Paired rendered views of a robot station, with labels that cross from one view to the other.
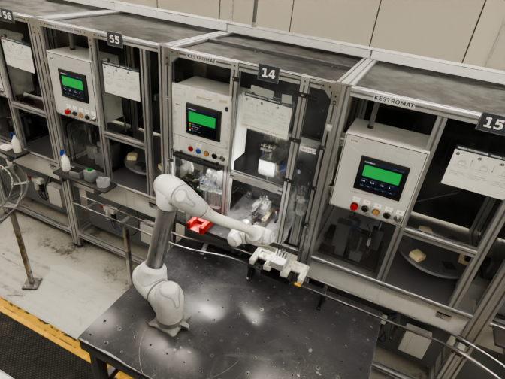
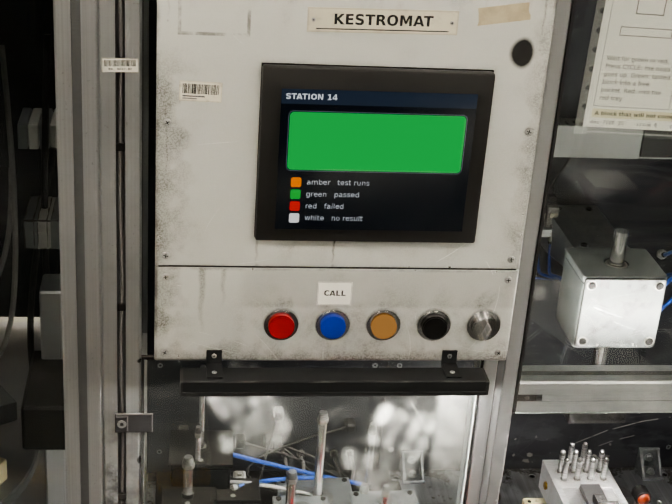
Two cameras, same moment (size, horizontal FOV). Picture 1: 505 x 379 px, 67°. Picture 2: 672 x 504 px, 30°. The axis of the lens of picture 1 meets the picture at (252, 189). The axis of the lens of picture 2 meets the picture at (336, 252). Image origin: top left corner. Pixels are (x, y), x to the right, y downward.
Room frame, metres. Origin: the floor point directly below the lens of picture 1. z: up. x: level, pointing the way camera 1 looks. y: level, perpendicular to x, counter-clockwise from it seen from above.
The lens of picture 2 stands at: (1.11, 1.03, 2.10)
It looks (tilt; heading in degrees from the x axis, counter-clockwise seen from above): 25 degrees down; 330
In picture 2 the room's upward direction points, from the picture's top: 4 degrees clockwise
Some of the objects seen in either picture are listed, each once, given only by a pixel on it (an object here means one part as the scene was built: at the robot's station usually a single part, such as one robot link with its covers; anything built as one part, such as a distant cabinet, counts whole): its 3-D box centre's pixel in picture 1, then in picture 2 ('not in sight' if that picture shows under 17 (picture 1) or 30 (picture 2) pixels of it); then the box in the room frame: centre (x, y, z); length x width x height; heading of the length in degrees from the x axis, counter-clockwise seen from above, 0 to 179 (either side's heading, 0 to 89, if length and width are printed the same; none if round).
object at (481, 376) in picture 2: (197, 159); (335, 372); (2.20, 0.38, 1.37); 0.36 x 0.04 x 0.04; 68
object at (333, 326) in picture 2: not in sight; (332, 324); (2.22, 0.38, 1.42); 0.03 x 0.02 x 0.03; 68
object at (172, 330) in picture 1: (173, 319); not in sight; (1.46, 0.37, 0.71); 0.22 x 0.18 x 0.06; 68
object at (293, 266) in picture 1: (278, 268); not in sight; (1.84, -0.23, 0.84); 0.36 x 0.14 x 0.10; 68
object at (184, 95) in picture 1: (209, 119); (335, 143); (2.33, 0.33, 1.60); 0.42 x 0.29 x 0.46; 68
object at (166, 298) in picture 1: (168, 300); not in sight; (1.47, 0.40, 0.85); 0.18 x 0.16 x 0.22; 49
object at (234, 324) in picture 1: (242, 325); not in sight; (1.50, -0.03, 0.66); 1.50 x 1.06 x 0.04; 68
